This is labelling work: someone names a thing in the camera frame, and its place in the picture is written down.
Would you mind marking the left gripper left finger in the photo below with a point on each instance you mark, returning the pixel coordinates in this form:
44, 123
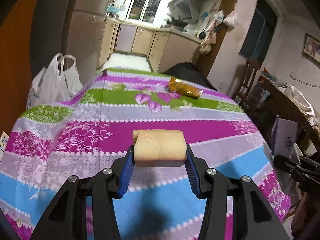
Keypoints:
127, 166

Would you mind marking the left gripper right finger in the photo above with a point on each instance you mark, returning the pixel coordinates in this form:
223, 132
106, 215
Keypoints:
193, 175

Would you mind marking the yellow sponge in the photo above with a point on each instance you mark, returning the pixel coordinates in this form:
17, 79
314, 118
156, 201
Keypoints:
159, 148

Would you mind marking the kitchen counter cabinets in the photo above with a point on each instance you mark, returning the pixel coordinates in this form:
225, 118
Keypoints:
162, 47

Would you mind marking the kitchen window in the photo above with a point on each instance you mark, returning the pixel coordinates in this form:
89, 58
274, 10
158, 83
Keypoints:
143, 10

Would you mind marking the white cloth pile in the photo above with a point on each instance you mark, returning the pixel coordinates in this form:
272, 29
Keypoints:
299, 100

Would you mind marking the dark wooden dining table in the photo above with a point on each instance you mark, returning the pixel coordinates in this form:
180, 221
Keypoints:
265, 102

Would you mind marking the orange snack box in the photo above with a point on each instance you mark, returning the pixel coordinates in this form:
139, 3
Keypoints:
177, 86

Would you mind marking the colourful striped tablecloth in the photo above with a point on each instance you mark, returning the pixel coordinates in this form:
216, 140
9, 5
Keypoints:
113, 111

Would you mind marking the black cloth covered chair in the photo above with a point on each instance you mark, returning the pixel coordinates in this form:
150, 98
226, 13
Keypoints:
188, 72

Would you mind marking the white plastic bag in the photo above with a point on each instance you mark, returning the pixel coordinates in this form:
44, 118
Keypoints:
57, 82

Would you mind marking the wooden chair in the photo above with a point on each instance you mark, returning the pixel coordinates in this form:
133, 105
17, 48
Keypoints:
246, 82

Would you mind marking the framed picture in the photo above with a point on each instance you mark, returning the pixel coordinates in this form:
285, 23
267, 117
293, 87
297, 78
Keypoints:
311, 49

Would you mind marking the range hood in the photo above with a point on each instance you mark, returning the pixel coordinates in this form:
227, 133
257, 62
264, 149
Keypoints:
185, 10

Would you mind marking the beige refrigerator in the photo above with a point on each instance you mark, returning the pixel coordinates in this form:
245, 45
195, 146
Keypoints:
73, 27

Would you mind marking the orange wooden cabinet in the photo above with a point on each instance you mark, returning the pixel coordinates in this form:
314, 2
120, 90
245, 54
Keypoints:
15, 62

